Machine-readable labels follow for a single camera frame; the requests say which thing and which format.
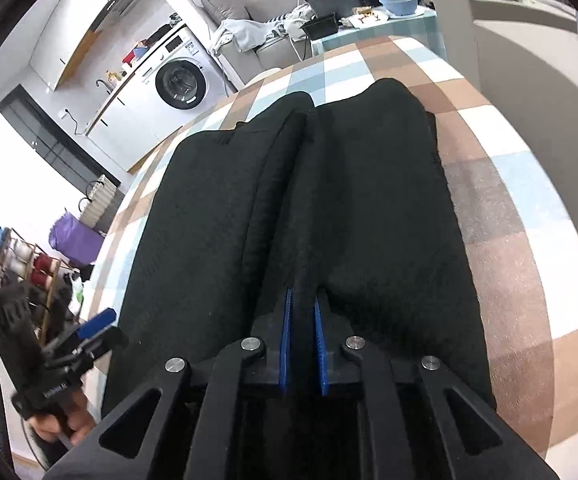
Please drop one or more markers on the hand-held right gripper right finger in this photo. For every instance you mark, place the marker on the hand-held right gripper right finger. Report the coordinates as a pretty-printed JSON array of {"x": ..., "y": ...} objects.
[{"x": 321, "y": 350}]

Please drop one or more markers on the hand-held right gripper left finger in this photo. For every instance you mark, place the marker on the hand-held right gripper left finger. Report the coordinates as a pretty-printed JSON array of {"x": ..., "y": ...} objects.
[{"x": 285, "y": 345}]

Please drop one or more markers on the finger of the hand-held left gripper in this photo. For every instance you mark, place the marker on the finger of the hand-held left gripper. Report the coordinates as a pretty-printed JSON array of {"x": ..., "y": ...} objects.
[
  {"x": 96, "y": 324},
  {"x": 106, "y": 344}
]

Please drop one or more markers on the black knit garment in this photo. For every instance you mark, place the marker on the black knit garment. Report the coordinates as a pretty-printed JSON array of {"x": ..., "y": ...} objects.
[{"x": 369, "y": 210}]

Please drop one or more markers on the dark clothes pile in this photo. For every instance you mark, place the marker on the dark clothes pile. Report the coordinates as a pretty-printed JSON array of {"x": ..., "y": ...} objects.
[{"x": 164, "y": 30}]

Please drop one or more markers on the grey striped clothes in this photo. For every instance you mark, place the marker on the grey striped clothes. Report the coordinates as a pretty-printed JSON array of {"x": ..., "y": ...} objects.
[{"x": 241, "y": 30}]

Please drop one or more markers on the person's left hand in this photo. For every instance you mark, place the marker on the person's left hand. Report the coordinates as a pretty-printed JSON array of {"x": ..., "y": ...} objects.
[{"x": 81, "y": 415}]

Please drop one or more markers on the wooden yarn rack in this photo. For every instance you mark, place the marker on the wooden yarn rack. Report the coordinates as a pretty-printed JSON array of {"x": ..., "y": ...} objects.
[{"x": 49, "y": 305}]

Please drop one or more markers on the row of yarn spools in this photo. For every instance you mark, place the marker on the row of yarn spools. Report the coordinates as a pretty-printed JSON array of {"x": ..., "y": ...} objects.
[{"x": 41, "y": 265}]

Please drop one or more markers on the purple bag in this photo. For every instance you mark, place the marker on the purple bag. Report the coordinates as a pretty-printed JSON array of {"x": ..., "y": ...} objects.
[{"x": 74, "y": 242}]

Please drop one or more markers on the woven laundry basket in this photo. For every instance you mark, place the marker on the woven laundry basket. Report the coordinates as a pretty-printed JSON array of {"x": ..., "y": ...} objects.
[{"x": 96, "y": 205}]

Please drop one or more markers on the dark door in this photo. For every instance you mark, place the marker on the dark door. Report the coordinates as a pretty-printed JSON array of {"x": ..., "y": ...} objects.
[{"x": 44, "y": 135}]

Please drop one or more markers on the white base cabinet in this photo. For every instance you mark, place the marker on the white base cabinet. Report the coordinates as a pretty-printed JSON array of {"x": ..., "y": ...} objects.
[{"x": 129, "y": 130}]

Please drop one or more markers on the checked blanket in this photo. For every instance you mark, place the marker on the checked blanket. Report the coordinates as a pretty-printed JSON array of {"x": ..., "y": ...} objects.
[{"x": 509, "y": 200}]

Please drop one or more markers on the white washing machine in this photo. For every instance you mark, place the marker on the white washing machine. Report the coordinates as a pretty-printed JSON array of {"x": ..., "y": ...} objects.
[{"x": 184, "y": 82}]

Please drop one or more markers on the white cushion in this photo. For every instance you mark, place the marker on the white cushion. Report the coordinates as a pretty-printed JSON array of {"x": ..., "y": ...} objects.
[{"x": 264, "y": 76}]

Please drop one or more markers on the white plate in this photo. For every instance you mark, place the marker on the white plate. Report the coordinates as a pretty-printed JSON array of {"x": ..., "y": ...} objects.
[{"x": 366, "y": 19}]

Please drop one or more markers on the blue bowl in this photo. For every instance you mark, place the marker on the blue bowl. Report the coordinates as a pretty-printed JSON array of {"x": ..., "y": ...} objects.
[{"x": 398, "y": 2}]

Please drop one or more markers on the grey sideboard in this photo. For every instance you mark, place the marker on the grey sideboard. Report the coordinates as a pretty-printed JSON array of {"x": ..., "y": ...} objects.
[{"x": 519, "y": 50}]

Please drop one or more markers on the white wall cabinet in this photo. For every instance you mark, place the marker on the white wall cabinet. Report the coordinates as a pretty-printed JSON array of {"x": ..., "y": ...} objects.
[{"x": 69, "y": 25}]

